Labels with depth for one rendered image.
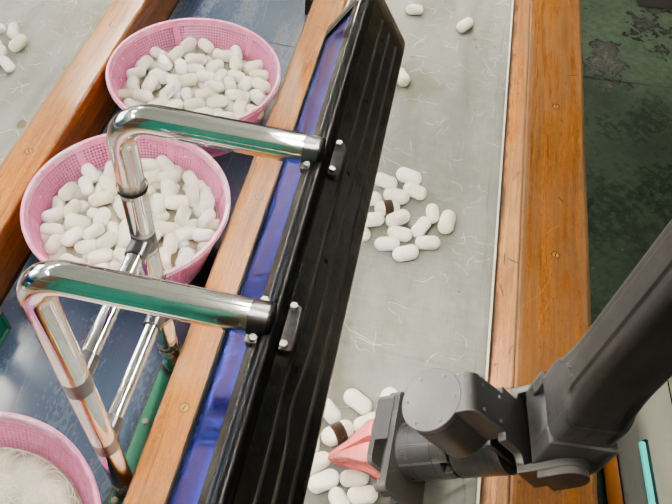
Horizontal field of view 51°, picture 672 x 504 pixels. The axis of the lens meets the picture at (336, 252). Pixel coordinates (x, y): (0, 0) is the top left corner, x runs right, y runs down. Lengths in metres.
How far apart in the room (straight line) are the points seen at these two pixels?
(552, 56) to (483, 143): 0.24
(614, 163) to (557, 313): 1.45
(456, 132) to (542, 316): 0.35
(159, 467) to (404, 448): 0.25
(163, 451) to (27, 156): 0.48
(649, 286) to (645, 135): 2.01
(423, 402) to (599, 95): 2.04
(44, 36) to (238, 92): 0.35
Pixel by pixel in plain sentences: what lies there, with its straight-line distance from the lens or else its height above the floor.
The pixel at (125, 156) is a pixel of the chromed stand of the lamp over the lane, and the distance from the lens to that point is 0.58.
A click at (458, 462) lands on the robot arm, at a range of 0.67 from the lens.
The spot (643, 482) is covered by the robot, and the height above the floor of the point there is 0.23.
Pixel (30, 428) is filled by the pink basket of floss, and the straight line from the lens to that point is 0.83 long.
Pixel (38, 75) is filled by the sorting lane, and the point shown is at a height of 0.74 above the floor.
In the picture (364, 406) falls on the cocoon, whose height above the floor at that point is 0.76.
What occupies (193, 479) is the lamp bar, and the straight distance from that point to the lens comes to 0.43.
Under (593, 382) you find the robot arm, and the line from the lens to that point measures 0.55.
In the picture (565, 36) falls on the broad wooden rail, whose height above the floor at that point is 0.76.
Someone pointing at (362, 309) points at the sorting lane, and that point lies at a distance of 0.89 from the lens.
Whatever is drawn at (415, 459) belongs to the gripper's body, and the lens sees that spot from 0.69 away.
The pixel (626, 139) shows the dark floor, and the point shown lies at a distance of 2.44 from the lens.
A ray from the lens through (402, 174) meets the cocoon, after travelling 1.02.
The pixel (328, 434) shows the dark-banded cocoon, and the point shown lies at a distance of 0.79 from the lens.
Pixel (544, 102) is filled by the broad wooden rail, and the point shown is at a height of 0.76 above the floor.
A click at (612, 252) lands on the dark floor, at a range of 2.09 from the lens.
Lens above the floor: 1.48
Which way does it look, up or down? 52 degrees down
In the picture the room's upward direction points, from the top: 7 degrees clockwise
